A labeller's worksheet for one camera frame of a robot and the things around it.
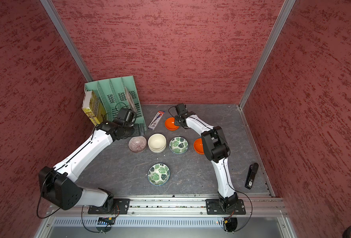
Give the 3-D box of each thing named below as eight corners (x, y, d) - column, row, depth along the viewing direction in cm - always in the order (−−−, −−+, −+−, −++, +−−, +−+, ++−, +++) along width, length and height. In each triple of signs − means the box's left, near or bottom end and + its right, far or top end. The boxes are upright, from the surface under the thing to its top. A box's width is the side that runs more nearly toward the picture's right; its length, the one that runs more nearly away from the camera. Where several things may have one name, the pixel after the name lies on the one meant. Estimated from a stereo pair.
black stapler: (243, 185, 83) (246, 183, 79) (249, 164, 91) (253, 161, 87) (249, 189, 82) (253, 186, 78) (255, 167, 90) (259, 164, 86)
